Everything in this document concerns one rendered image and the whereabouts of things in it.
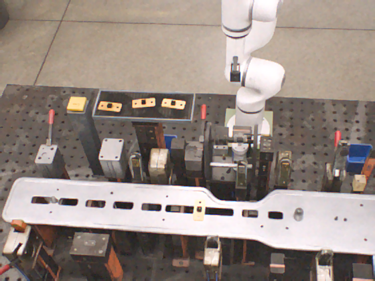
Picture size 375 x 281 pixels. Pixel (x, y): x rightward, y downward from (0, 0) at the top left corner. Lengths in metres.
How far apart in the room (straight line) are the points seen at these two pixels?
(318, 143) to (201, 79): 1.43
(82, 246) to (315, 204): 0.81
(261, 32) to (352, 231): 0.76
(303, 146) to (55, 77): 2.09
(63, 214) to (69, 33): 2.47
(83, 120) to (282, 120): 0.96
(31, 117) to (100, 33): 1.61
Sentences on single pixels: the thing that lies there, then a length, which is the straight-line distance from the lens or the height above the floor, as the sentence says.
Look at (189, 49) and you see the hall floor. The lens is 3.77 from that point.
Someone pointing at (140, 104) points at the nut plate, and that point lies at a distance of 1.84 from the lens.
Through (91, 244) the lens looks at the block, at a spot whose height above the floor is 1.03.
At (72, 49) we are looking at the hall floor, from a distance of 3.96.
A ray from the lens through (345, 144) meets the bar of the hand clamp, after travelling 1.68.
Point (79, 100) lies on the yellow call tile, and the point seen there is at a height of 1.16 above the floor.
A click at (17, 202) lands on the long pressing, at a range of 1.91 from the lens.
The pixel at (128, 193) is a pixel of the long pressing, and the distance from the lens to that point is 1.81.
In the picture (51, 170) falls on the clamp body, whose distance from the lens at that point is 1.93.
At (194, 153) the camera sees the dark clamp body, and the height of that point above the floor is 1.08.
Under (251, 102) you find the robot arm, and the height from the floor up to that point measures 1.05.
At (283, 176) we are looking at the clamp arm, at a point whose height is 1.03.
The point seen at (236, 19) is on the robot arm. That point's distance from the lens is 1.36.
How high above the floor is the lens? 2.52
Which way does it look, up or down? 52 degrees down
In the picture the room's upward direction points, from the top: 6 degrees counter-clockwise
